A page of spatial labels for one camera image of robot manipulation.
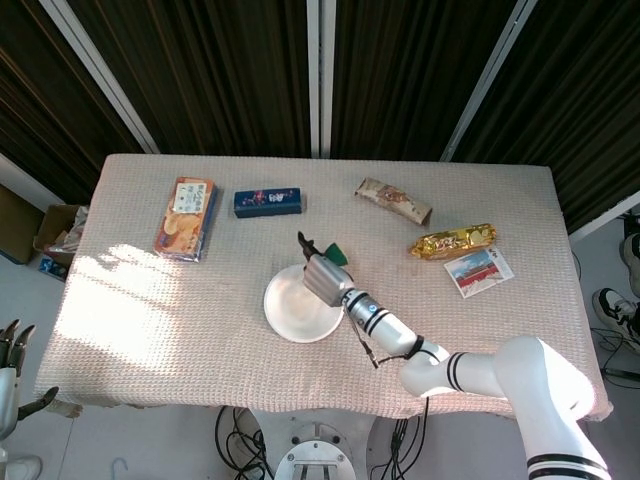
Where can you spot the picture postcard with palace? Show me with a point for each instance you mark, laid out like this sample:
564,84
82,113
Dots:
478,273

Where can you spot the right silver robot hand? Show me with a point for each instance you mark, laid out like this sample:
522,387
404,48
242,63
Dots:
325,277

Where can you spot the cardboard box with clutter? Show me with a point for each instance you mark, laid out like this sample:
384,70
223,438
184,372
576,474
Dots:
61,235

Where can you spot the black and white sneaker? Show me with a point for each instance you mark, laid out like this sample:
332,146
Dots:
614,306
631,252

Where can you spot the white round plate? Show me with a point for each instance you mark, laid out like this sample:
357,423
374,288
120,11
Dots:
295,312

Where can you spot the green sponge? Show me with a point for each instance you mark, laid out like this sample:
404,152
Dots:
338,253

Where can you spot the gold foil snack packet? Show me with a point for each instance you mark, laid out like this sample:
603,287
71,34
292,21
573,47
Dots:
453,241

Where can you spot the beige patterned snack packet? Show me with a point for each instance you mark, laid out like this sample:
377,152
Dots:
393,199

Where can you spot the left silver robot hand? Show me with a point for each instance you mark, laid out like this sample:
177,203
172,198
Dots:
12,380

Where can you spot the white metal frame post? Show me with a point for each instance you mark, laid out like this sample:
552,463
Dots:
320,75
482,80
105,75

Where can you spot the dark blue rectangular box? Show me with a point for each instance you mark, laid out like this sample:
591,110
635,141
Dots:
268,202

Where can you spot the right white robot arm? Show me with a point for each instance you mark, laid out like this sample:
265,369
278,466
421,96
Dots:
480,370

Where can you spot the orange cracker box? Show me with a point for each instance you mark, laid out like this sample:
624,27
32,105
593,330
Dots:
185,218

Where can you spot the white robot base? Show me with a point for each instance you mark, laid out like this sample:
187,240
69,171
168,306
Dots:
314,447

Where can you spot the pink textured tablecloth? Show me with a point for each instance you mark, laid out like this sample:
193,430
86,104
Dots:
200,340

